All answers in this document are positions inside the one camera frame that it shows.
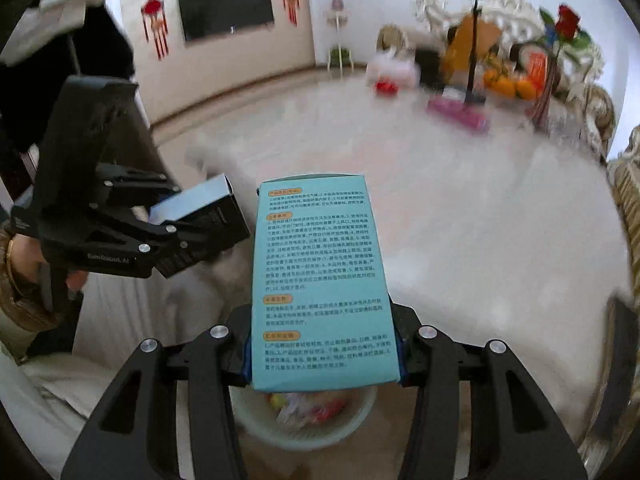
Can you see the red artificial rose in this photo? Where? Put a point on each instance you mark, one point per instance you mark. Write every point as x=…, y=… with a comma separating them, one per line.
x=569, y=20

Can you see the person's left forearm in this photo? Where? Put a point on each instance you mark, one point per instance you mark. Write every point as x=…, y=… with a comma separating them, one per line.
x=22, y=316

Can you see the orange fruit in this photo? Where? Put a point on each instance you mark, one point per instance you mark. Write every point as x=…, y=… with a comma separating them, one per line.
x=500, y=86
x=526, y=90

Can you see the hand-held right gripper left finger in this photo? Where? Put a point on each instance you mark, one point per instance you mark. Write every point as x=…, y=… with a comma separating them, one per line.
x=215, y=360

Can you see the person's dark jacket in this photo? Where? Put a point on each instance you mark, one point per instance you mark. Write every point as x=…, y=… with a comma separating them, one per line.
x=100, y=40

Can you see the white plastic bag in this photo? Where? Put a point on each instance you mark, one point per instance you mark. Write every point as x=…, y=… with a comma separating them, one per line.
x=392, y=67

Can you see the cream carved sofa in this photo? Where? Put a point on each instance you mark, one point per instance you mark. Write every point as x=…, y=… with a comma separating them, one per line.
x=515, y=15

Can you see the green potted plant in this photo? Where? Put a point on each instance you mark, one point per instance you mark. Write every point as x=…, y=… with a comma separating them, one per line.
x=340, y=56

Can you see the white waste basket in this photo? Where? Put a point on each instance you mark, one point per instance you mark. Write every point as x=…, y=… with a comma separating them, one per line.
x=310, y=435

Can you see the small carved chair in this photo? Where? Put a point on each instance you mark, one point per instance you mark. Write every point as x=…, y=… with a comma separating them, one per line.
x=391, y=37

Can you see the orange paper bag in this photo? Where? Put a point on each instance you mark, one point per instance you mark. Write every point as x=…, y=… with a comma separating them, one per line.
x=462, y=45

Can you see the wall television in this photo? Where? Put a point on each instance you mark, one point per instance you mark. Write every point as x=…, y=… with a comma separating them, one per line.
x=226, y=10

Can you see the purple box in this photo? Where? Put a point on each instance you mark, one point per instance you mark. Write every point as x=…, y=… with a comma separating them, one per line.
x=457, y=114

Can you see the beige fringed sofa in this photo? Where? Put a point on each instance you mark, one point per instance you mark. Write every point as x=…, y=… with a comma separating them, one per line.
x=627, y=190

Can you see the person's light trousers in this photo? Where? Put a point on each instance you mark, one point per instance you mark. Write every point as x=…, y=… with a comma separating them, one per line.
x=55, y=390

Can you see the blue and black box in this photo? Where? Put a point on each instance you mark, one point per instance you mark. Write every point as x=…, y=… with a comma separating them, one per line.
x=200, y=210

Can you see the person's left hand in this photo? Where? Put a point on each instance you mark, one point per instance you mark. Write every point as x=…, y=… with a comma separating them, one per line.
x=27, y=262

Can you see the small purple vase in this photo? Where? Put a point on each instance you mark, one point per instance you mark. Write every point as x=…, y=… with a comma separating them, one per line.
x=338, y=1

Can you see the red snack bag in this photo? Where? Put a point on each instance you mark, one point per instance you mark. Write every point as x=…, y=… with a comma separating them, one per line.
x=537, y=67

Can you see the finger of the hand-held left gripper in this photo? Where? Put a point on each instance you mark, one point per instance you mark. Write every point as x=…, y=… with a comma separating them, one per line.
x=150, y=240
x=135, y=180

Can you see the black stand with round base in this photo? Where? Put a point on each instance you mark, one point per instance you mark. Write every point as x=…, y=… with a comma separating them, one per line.
x=472, y=60

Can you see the teal cardboard box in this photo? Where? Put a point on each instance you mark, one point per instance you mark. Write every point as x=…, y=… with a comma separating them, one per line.
x=320, y=280

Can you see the small red packet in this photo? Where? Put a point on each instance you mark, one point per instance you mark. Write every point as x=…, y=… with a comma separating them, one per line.
x=386, y=88

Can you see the white flower stand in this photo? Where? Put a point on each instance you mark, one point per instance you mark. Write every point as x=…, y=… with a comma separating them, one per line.
x=338, y=22

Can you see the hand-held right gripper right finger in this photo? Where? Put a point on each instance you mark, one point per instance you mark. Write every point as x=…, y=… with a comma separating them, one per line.
x=430, y=360

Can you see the pile of colourful wrappers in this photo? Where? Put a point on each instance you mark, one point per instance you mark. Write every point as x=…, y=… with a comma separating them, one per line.
x=305, y=406

